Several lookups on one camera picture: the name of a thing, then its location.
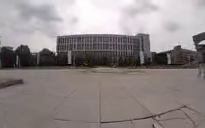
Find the large grey office building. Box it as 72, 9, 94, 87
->
55, 32, 153, 66

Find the low brown building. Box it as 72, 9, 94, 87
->
155, 44, 198, 66

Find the row of dark trees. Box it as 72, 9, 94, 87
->
0, 44, 68, 69

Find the low dark kerb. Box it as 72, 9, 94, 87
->
0, 78, 24, 92

